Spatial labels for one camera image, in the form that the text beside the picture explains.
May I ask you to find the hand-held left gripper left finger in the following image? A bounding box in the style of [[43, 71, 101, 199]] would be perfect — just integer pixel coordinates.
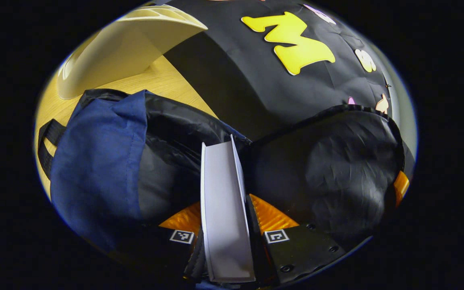
[[111, 201, 207, 283]]

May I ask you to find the blue schoolbag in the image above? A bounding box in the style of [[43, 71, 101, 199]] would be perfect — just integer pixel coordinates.
[[37, 89, 406, 258]]

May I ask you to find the black backdrop cloth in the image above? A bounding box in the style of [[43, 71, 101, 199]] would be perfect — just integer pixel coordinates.
[[151, 0, 402, 141]]

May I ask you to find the grey book with white cover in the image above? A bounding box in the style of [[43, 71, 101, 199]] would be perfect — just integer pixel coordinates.
[[200, 135, 256, 283]]

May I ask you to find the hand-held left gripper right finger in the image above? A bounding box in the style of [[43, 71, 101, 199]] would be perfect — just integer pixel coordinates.
[[247, 193, 346, 287]]

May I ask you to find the white bookshelf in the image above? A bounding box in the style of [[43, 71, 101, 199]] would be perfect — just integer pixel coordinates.
[[57, 5, 208, 100]]

